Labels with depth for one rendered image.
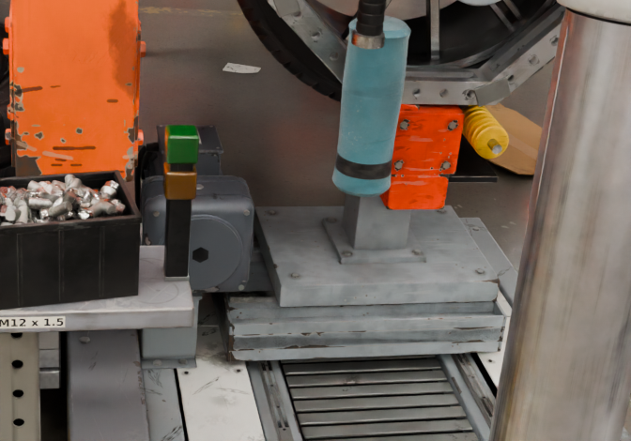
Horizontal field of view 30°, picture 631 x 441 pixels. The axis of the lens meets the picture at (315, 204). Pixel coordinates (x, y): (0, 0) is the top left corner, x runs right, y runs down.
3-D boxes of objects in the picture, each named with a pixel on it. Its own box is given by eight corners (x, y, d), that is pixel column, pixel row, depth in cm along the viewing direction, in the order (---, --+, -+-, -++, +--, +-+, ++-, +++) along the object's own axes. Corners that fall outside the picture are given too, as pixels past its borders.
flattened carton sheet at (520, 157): (481, 94, 359) (482, 83, 358) (603, 166, 317) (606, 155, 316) (399, 104, 345) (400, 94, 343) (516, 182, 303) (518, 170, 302)
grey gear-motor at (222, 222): (215, 255, 238) (225, 94, 222) (246, 375, 201) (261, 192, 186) (125, 257, 234) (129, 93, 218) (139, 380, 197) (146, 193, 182)
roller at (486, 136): (456, 98, 217) (461, 68, 215) (511, 165, 192) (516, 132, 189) (426, 98, 216) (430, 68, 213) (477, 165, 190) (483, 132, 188)
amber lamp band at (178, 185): (192, 187, 154) (194, 159, 152) (196, 201, 150) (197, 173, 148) (161, 187, 153) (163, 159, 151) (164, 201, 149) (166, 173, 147)
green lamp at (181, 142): (194, 152, 151) (196, 123, 150) (198, 165, 148) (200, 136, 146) (163, 152, 150) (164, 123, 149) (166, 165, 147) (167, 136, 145)
